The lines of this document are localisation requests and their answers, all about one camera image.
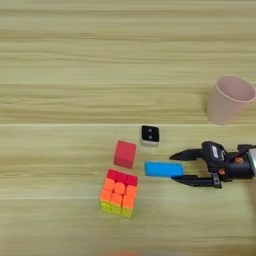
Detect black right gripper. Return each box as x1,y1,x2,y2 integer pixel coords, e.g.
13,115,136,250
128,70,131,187
168,143,253,190

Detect small black white cube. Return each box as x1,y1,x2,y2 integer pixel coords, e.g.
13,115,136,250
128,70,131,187
138,124,161,148

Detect small red cube block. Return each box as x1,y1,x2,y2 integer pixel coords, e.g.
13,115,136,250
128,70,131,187
113,139,138,170

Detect multicolour Rubik's cube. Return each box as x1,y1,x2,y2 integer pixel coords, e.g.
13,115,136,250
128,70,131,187
99,168,140,220

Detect black box with white label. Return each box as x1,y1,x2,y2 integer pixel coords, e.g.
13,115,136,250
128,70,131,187
200,140,230,174

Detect flat blue rectangular block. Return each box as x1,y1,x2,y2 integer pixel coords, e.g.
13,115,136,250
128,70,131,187
144,161,186,180

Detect pink plastic cup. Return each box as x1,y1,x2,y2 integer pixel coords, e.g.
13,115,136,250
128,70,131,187
205,75,256,126

